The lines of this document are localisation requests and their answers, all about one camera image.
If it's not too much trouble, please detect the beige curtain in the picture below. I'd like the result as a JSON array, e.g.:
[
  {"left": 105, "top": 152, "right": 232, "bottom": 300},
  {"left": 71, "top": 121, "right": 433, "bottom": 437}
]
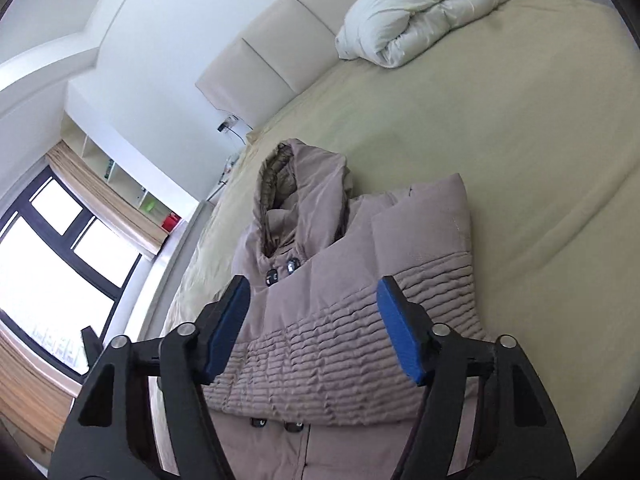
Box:
[{"left": 45, "top": 141, "right": 166, "bottom": 261}]

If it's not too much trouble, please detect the white wall shelf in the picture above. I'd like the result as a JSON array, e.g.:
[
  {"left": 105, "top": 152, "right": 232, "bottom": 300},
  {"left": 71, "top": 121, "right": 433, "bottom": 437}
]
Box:
[{"left": 60, "top": 112, "right": 183, "bottom": 236}]

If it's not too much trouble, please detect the taupe hooded puffer coat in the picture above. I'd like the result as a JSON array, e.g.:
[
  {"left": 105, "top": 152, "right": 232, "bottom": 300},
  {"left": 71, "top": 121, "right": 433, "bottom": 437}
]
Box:
[{"left": 202, "top": 138, "right": 493, "bottom": 480}]

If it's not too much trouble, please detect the black framed window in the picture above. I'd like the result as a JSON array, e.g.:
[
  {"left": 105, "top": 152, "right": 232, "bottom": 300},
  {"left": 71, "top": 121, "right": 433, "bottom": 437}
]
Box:
[{"left": 0, "top": 165, "right": 143, "bottom": 386}]

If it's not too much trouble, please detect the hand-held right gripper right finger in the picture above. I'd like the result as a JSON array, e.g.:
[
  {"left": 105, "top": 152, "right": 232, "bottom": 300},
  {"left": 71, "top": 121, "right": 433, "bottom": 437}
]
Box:
[{"left": 376, "top": 275, "right": 595, "bottom": 480}]

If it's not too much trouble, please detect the cream padded headboard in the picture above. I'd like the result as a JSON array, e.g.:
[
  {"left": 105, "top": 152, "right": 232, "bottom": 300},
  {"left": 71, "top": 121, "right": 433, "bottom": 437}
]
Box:
[{"left": 195, "top": 0, "right": 416, "bottom": 131}]

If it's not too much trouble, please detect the black charger cable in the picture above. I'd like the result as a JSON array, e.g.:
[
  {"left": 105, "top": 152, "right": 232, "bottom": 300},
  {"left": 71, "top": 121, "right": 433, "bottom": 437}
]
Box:
[{"left": 216, "top": 116, "right": 251, "bottom": 145}]

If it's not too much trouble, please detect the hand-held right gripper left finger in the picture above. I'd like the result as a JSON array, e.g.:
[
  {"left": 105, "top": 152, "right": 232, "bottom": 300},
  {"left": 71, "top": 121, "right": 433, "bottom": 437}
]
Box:
[{"left": 46, "top": 275, "right": 251, "bottom": 480}]

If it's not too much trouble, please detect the white folded duvet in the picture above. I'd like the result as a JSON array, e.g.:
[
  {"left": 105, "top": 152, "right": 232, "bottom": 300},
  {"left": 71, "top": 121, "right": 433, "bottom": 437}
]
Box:
[{"left": 335, "top": 0, "right": 538, "bottom": 68}]

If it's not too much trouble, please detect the beige bed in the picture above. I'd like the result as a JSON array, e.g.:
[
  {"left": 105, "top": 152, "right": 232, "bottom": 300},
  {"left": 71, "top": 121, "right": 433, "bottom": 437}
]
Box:
[{"left": 142, "top": 0, "right": 637, "bottom": 480}]

